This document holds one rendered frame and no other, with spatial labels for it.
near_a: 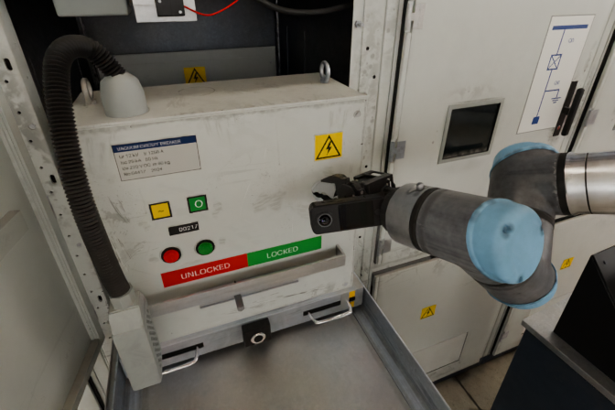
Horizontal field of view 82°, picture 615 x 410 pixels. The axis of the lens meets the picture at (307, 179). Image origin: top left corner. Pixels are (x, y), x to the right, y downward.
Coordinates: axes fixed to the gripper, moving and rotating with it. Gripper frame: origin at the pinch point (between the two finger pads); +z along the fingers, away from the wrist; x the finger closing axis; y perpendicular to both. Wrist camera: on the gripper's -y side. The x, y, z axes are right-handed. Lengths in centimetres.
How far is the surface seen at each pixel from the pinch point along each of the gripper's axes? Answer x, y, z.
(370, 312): -36.0, 12.8, 2.9
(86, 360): -31, -45, 31
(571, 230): -51, 112, -4
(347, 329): -37.8, 6.1, 4.1
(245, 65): 28, 24, 68
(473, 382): -121, 82, 19
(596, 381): -57, 49, -32
